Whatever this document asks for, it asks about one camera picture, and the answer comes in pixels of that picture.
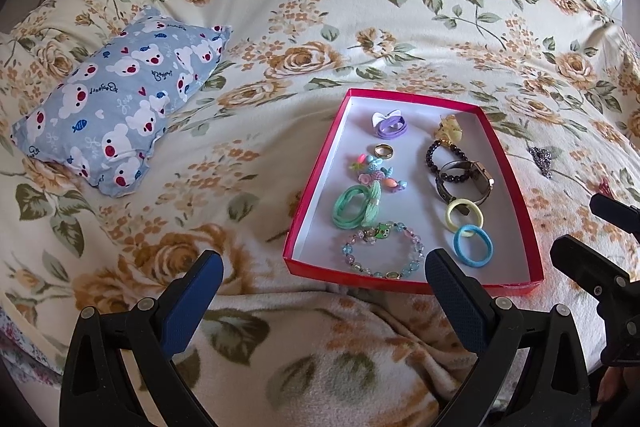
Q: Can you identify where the purple hair tie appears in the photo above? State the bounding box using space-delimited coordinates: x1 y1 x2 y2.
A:
370 109 408 138

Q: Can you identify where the blue ring hair tie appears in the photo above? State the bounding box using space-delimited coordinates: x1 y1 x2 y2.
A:
452 223 495 267

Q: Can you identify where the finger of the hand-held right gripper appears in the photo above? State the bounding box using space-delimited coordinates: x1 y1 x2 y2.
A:
589 193 640 233
550 234 640 300

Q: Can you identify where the silver chain bracelet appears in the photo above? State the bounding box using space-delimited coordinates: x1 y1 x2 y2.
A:
529 146 556 178

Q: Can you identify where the colourful bead bracelet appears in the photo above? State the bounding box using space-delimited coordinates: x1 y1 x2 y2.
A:
350 152 410 192

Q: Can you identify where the yellow hair ornament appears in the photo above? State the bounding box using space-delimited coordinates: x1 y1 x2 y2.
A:
432 114 463 145

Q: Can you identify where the floral bedsheet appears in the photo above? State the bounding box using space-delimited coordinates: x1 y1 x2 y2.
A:
0 302 66 388

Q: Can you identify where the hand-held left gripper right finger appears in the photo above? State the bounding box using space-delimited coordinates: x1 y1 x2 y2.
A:
424 248 593 427

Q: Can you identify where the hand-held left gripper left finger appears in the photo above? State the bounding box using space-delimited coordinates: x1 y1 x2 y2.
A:
59 249 225 427

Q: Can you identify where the blue bear print pillow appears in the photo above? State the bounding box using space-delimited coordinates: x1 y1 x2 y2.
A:
11 4 233 198

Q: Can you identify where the floral blanket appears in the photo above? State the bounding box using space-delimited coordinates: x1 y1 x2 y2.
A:
0 0 640 427

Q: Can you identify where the dark bead bracelet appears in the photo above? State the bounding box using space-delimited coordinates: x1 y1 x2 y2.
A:
425 139 473 185

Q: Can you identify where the green hair tie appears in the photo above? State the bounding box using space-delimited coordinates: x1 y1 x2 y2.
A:
331 182 383 228

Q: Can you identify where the person's right hand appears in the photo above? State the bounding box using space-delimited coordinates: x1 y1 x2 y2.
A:
597 364 632 405

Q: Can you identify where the yellow ring hair tie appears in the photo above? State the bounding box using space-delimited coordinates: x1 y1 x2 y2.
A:
445 198 486 238

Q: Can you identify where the wristwatch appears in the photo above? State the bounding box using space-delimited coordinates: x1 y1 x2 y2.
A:
434 159 496 202

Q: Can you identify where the red jewelry box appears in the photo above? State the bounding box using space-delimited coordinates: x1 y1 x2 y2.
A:
282 88 545 299

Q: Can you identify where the crystal bead bracelet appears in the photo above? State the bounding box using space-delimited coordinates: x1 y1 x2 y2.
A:
341 221 426 280

